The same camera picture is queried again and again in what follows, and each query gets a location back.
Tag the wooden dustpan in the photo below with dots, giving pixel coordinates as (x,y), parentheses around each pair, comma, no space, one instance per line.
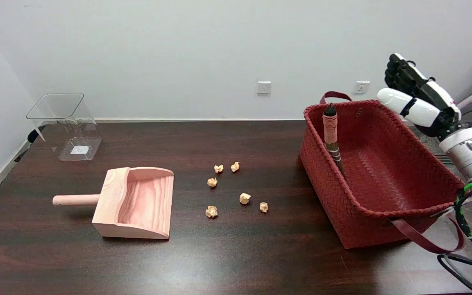
(131,203)

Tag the crumpled paper ball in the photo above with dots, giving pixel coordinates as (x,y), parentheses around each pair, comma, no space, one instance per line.
(235,166)
(218,169)
(212,182)
(244,198)
(264,207)
(211,212)

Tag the clear plastic container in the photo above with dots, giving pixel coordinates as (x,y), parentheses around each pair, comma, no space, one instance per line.
(66,127)

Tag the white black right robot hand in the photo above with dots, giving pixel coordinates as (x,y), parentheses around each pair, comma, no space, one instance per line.
(420,107)

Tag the small brown straw broom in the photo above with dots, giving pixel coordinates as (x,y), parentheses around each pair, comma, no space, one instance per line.
(331,131)

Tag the black clamp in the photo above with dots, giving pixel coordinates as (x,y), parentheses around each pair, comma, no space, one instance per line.
(31,139)

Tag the white wall socket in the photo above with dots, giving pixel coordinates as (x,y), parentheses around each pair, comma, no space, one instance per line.
(361,87)
(264,87)

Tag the red woven basket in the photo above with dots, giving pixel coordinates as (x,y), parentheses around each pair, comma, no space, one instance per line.
(377,172)

